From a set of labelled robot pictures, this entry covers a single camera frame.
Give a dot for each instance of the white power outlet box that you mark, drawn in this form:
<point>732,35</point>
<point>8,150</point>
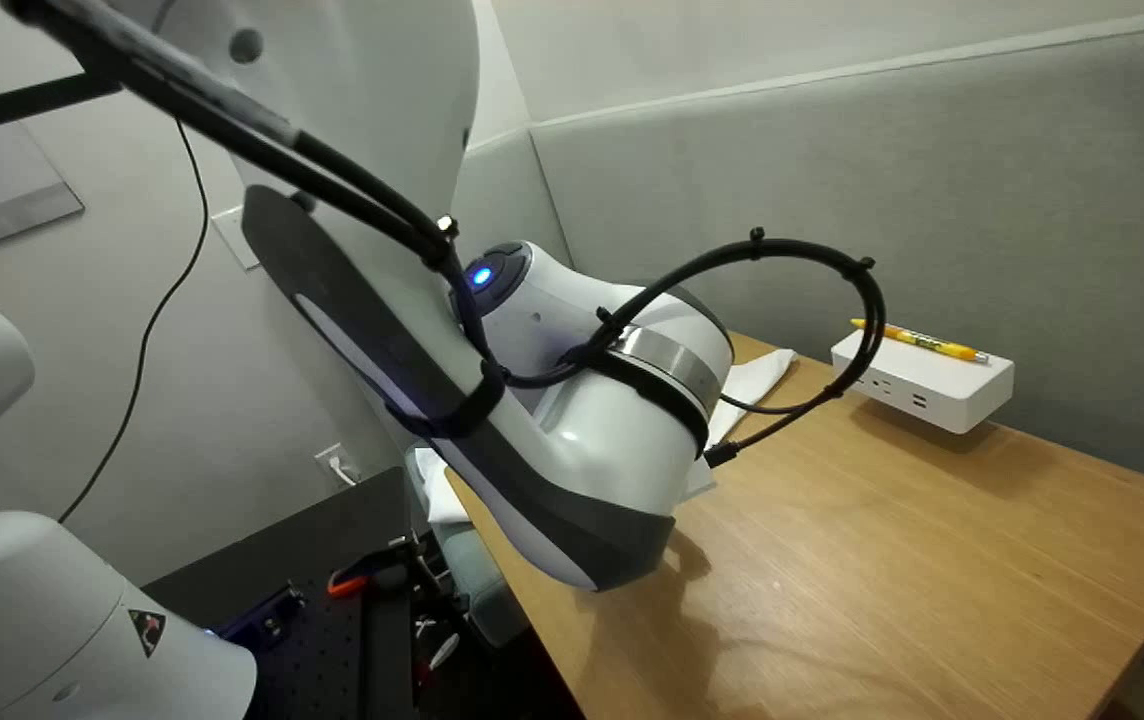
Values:
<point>939,388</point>

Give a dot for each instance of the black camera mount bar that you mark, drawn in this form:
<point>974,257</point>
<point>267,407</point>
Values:
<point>52,92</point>

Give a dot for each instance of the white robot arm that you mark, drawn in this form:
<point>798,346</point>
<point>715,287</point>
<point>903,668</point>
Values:
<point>572,407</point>

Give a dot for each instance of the white items on chair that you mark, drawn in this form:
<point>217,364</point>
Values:
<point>435,487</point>

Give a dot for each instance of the yellow marker pen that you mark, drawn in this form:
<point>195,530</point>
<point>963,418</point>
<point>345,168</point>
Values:
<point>934,346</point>

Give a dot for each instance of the orange handled tool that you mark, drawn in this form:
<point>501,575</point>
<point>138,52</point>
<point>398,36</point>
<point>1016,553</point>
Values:
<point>363,575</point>

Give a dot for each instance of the white cloth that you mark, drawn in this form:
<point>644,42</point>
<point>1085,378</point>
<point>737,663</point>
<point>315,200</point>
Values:
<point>744,385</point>

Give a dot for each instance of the white wall socket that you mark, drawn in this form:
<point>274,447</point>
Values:
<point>339,466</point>

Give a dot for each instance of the teal upholstered chair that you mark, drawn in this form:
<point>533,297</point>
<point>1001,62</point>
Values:
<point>465,580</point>

